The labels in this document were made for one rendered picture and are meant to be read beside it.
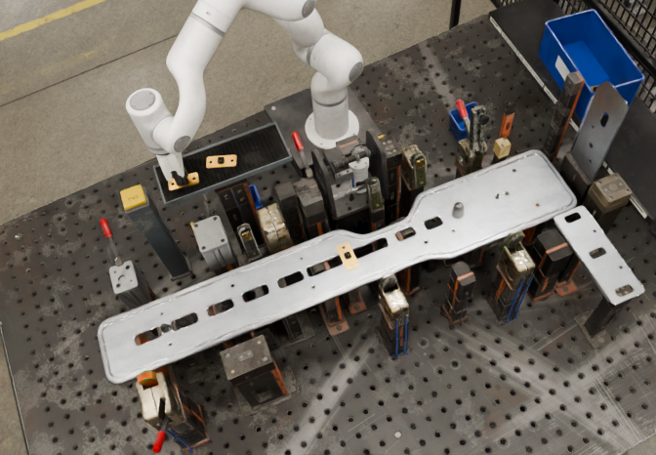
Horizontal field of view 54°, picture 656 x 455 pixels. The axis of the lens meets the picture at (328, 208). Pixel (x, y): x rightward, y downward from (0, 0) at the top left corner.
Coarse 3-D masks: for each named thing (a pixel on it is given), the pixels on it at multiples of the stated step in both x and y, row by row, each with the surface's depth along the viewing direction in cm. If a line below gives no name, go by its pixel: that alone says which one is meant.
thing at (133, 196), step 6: (138, 186) 178; (120, 192) 177; (126, 192) 177; (132, 192) 177; (138, 192) 177; (126, 198) 176; (132, 198) 176; (138, 198) 176; (144, 198) 176; (126, 204) 175; (132, 204) 175; (138, 204) 175
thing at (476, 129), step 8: (472, 112) 175; (480, 112) 176; (472, 120) 177; (480, 120) 173; (488, 120) 174; (472, 128) 179; (480, 128) 181; (472, 136) 181; (480, 136) 183; (472, 144) 183; (480, 144) 185; (472, 152) 186; (480, 152) 187
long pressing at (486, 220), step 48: (432, 192) 187; (480, 192) 186; (528, 192) 185; (336, 240) 182; (432, 240) 179; (480, 240) 178; (192, 288) 178; (240, 288) 177; (288, 288) 176; (336, 288) 174; (192, 336) 171
